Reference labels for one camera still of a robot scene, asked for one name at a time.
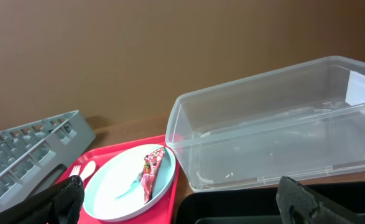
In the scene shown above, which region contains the light blue plate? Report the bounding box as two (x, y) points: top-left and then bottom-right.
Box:
(83, 144), (177, 222)

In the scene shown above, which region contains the white plastic fork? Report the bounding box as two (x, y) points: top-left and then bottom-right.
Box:
(70, 165), (81, 176)

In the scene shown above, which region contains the black waste tray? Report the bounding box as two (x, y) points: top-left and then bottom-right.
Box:
(175, 182), (365, 224)

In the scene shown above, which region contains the red snack wrapper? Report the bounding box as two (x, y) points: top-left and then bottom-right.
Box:
(140, 147), (165, 203)

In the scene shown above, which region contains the white plastic spoon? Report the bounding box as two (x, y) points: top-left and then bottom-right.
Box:
(80, 161), (96, 181)

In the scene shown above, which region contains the grey dishwasher rack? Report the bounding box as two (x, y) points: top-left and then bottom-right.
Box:
(0, 111), (96, 212)

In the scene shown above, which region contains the clear plastic bin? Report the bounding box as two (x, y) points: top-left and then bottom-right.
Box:
(165, 56), (365, 192)

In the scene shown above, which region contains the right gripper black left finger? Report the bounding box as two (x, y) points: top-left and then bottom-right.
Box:
(0, 175), (85, 224)

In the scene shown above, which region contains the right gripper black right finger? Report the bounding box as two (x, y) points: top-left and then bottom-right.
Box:
(276, 176), (365, 224)

